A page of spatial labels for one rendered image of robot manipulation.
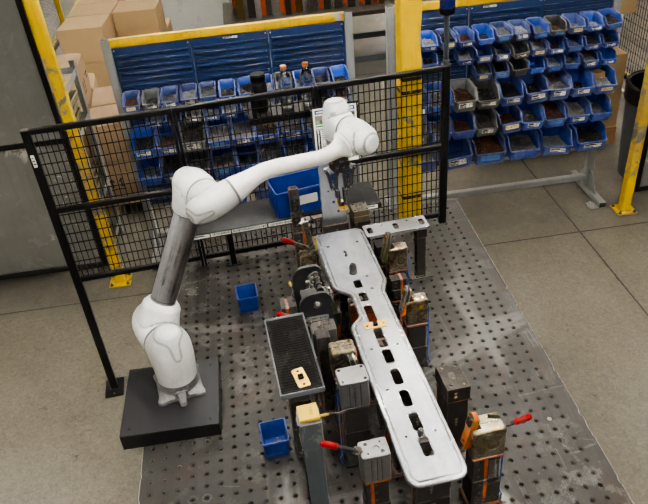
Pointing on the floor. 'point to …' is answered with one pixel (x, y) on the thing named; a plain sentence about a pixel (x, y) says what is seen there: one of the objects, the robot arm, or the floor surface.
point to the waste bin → (629, 116)
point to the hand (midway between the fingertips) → (341, 196)
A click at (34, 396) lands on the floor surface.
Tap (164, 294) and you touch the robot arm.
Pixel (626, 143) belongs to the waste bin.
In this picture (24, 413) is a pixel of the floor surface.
